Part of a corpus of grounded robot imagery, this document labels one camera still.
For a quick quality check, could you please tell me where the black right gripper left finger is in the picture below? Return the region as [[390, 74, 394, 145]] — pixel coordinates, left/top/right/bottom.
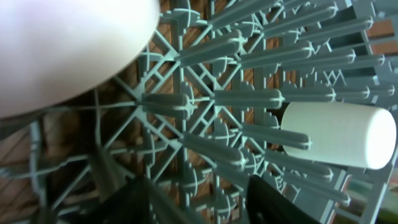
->
[[76, 177, 193, 224]]

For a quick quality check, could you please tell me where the white cup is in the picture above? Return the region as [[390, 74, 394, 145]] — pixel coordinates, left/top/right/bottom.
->
[[281, 102, 397, 169]]

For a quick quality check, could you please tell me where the grey dishwasher rack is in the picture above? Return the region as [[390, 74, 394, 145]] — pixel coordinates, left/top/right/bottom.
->
[[1, 0, 397, 223]]

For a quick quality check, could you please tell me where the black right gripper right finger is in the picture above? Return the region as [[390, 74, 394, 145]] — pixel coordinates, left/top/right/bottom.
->
[[246, 175, 319, 224]]

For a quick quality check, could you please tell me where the large white plate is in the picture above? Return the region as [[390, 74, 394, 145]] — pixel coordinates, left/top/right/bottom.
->
[[1, 0, 160, 118]]

